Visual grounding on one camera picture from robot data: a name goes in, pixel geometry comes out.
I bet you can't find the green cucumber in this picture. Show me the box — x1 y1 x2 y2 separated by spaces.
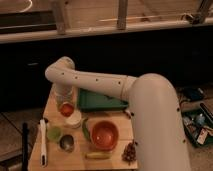
82 118 91 141

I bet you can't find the white paper cup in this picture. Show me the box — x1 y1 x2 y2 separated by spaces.
65 111 82 128

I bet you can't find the red apple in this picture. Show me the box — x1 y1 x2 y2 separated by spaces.
60 103 74 117

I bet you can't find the purple grape bunch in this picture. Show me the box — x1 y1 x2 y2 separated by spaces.
122 142 136 164

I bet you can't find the green tool box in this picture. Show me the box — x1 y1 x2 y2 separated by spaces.
182 108 213 147

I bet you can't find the wooden board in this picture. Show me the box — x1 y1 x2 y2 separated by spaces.
28 89 138 171

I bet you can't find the small metal cup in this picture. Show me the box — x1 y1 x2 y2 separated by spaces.
59 135 74 152

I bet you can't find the black pole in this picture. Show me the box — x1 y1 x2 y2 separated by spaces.
22 123 28 171

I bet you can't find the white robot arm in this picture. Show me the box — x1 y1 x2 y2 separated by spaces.
45 57 191 171

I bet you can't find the green plastic tray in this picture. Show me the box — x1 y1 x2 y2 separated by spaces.
77 89 128 112

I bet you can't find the orange bowl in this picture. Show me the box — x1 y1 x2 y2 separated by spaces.
90 120 119 151

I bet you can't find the green cup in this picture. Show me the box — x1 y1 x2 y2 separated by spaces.
47 126 62 142

